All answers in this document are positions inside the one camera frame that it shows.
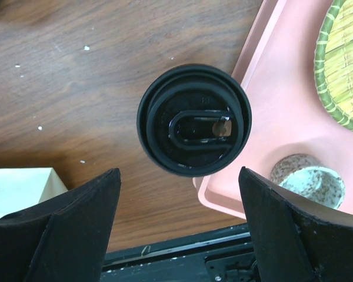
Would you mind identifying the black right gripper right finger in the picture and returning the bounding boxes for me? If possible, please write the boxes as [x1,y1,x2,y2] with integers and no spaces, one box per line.
[238,167,353,281]

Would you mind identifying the yellow paper bag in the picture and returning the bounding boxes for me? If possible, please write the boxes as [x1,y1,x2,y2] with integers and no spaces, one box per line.
[0,167,68,218]

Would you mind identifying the yellow woven coaster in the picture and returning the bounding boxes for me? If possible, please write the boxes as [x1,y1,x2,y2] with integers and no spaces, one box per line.
[314,1,353,131]

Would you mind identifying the small grey sugar bowl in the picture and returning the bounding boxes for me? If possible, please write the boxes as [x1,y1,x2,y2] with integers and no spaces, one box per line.
[270,154,345,209]

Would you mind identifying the black cup lid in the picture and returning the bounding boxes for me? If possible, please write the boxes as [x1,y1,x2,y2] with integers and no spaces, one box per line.
[136,63,252,177]

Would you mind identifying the salmon pink tray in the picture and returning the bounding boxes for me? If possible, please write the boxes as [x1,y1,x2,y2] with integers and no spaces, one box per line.
[193,1,353,218]

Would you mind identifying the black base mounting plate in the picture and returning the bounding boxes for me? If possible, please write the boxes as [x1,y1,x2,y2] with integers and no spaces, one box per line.
[100,223,261,282]

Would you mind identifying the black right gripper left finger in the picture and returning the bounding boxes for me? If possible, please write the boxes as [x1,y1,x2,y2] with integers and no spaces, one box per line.
[0,168,121,281]

